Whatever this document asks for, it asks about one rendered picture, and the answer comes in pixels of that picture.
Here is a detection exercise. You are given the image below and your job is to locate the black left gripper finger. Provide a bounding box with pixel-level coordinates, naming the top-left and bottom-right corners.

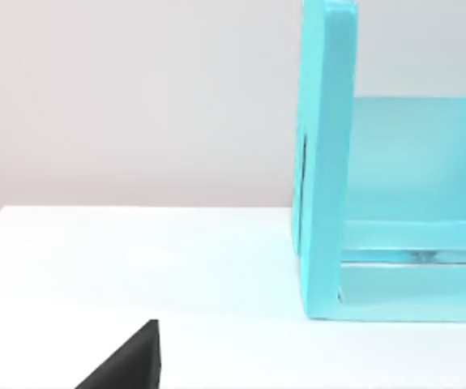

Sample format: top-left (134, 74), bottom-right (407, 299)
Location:
top-left (74, 318), bottom-right (163, 389)

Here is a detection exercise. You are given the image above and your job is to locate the light blue rack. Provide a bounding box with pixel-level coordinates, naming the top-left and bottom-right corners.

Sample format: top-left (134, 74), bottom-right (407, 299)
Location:
top-left (291, 0), bottom-right (466, 325)

